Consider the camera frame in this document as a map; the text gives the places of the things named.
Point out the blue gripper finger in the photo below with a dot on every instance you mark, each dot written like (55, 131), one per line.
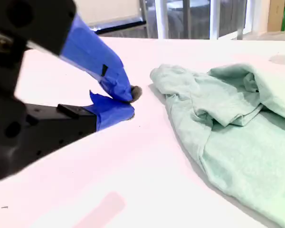
(90, 45)
(109, 111)

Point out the brown cardboard box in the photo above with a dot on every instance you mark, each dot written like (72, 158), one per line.
(276, 14)

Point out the white window post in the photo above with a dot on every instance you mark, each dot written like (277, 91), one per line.
(161, 19)

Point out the black-edged glass panel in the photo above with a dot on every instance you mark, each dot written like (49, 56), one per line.
(114, 14)

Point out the pale green T-shirt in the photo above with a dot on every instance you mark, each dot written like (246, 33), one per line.
(240, 154)

